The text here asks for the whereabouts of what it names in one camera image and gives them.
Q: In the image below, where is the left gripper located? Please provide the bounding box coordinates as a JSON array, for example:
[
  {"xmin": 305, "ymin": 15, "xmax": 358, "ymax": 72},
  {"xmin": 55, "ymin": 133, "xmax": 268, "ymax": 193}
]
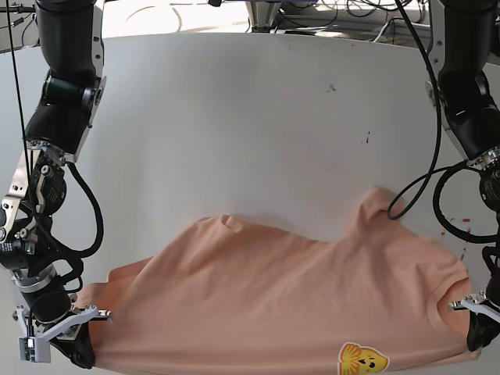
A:
[{"xmin": 448, "ymin": 291, "xmax": 500, "ymax": 351}]

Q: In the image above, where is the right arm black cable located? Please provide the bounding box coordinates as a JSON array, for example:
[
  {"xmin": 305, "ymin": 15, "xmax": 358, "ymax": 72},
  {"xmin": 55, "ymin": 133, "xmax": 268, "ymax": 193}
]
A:
[{"xmin": 64, "ymin": 162, "xmax": 105, "ymax": 270}]

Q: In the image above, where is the red tape rectangle marking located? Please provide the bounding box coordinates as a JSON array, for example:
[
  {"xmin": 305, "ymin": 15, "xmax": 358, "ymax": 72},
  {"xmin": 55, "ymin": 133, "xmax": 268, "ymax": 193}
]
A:
[{"xmin": 439, "ymin": 217, "xmax": 473, "ymax": 263}]

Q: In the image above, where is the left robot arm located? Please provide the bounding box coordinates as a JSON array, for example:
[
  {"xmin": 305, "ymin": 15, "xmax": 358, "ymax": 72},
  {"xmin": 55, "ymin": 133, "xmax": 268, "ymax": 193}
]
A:
[{"xmin": 428, "ymin": 1, "xmax": 499, "ymax": 352}]

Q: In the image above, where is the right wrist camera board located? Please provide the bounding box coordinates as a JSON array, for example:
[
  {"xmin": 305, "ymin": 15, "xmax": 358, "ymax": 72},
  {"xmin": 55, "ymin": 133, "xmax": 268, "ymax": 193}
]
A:
[{"xmin": 19, "ymin": 337, "xmax": 51, "ymax": 363}]

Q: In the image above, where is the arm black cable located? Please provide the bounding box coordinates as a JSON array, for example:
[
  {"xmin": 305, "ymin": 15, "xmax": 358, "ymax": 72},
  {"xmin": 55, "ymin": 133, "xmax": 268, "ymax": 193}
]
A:
[
  {"xmin": 64, "ymin": 162, "xmax": 105, "ymax": 270},
  {"xmin": 386, "ymin": 0, "xmax": 500, "ymax": 245}
]

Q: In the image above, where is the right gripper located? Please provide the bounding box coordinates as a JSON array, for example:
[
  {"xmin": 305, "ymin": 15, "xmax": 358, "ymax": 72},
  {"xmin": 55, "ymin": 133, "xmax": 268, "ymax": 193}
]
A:
[{"xmin": 14, "ymin": 279, "xmax": 114, "ymax": 370}]

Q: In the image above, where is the grey metal centre post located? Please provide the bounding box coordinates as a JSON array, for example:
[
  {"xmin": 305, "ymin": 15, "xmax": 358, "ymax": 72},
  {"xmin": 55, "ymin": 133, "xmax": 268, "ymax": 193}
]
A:
[{"xmin": 245, "ymin": 1, "xmax": 282, "ymax": 33}]

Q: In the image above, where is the peach pink T-shirt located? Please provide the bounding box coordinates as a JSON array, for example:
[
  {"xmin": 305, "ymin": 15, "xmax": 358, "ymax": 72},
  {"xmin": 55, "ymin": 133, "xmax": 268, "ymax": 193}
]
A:
[{"xmin": 77, "ymin": 188, "xmax": 480, "ymax": 374}]

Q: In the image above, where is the white cable on floor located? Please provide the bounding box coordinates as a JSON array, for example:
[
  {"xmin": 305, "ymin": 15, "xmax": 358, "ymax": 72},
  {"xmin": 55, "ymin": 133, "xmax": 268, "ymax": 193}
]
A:
[{"xmin": 373, "ymin": 17, "xmax": 430, "ymax": 43}]

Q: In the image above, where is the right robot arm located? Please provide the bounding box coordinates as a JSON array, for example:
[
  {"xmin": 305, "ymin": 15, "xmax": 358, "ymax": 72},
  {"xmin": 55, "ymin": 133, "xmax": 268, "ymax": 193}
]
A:
[{"xmin": 1, "ymin": 1, "xmax": 110, "ymax": 369}]

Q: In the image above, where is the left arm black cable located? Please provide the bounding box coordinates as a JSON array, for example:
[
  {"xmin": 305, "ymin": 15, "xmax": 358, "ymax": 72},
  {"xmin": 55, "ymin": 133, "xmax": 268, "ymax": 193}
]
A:
[{"xmin": 386, "ymin": 0, "xmax": 500, "ymax": 245}]

